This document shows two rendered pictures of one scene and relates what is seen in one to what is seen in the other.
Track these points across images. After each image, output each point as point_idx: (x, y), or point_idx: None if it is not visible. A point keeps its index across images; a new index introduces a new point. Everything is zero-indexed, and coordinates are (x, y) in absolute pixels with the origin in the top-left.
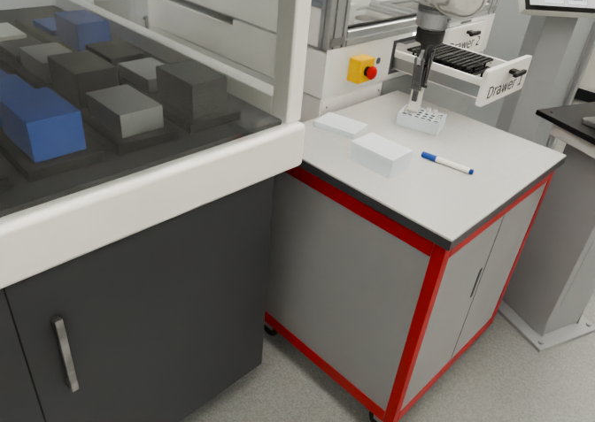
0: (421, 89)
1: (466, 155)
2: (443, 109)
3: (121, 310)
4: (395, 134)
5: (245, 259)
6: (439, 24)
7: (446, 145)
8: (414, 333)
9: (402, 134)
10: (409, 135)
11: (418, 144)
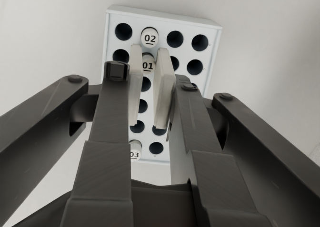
0: (130, 123)
1: (30, 209)
2: (318, 126)
3: None
4: (22, 21)
5: None
6: None
7: (54, 166)
8: None
9: (45, 43)
10: (47, 66)
11: (3, 101)
